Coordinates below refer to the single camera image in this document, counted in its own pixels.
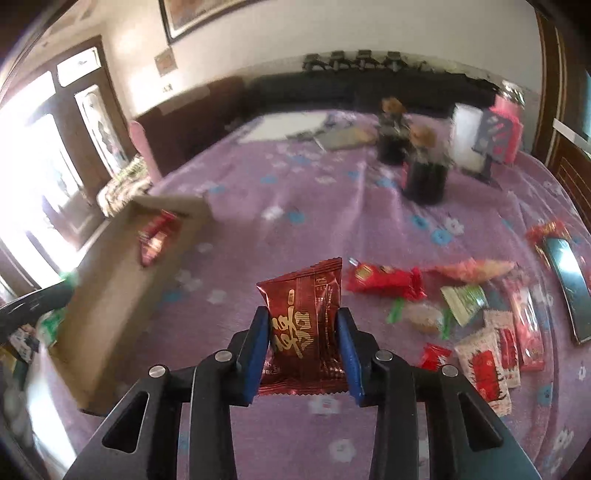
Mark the wooden glass door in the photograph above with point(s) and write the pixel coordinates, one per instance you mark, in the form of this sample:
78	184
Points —
69	120

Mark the black sofa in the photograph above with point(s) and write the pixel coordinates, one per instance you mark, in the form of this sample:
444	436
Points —
300	92

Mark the green candy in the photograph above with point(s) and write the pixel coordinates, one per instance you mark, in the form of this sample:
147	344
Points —
425	318

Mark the white paper sheet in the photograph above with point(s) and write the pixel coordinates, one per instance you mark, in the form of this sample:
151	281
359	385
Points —
281	127

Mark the dark red gold-script snack packet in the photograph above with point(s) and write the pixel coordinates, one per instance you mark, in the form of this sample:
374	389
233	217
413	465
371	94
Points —
300	314
159	237

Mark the green and clear snack packet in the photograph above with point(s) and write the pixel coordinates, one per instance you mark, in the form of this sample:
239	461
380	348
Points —
464	302

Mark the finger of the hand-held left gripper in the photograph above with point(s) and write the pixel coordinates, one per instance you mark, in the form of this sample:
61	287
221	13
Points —
37	304

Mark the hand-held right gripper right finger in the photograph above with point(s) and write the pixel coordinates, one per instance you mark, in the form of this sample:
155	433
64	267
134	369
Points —
348	355

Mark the patterned crochet blanket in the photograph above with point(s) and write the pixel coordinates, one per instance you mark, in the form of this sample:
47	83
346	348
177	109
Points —
122	184

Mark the black hand-held device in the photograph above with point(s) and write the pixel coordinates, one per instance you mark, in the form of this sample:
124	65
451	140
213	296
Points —
368	59
316	62
395	61
340	60

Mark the red and gold snack packet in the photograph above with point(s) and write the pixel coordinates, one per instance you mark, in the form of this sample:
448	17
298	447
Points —
547	230

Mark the wooden door frame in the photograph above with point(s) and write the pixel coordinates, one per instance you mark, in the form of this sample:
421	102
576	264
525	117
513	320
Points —
554	115

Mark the white box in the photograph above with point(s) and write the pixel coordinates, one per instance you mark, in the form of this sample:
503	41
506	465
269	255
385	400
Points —
464	138

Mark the red snack packet yellow circle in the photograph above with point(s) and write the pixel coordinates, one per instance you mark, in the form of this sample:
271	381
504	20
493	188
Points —
383	281

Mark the small red candy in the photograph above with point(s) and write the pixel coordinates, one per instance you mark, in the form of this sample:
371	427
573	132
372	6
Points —
434	357

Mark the wall plaque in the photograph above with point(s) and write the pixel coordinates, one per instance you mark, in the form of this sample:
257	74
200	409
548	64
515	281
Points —
165	62

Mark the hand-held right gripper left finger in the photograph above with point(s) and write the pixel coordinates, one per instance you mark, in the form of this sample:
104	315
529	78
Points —
258	350

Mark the framed wall picture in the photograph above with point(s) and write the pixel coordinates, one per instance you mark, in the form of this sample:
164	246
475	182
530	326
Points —
207	14

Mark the long pink snack packet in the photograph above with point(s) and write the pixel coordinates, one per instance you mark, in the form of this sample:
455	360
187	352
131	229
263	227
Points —
526	323

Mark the pink cartoon snack packet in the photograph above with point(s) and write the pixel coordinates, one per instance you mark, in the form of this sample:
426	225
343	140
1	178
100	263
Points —
471	270

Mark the shallow cardboard box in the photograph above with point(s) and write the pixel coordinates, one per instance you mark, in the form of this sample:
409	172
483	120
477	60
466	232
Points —
115	300

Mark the pink bottle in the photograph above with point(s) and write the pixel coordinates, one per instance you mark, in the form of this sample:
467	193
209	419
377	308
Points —
508	106

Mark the white snack packet red print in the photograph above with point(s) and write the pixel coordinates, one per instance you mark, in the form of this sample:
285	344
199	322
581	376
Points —
508	350
485	374

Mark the purple floral tablecloth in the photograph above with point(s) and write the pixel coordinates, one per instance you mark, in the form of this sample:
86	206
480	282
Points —
300	207

